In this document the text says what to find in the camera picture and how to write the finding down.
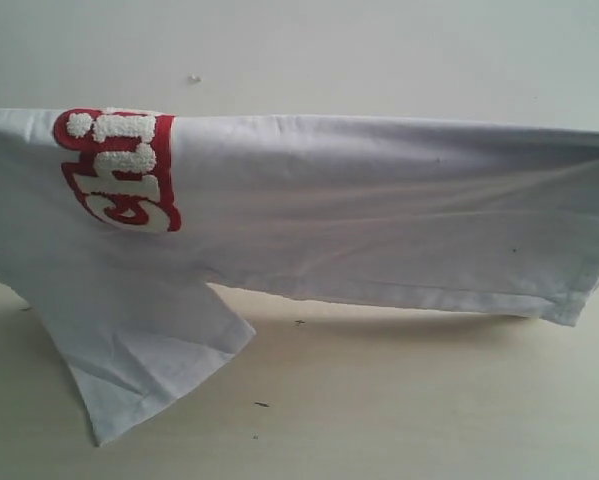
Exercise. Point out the white t-shirt red lettering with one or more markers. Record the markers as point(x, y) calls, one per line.
point(115, 226)

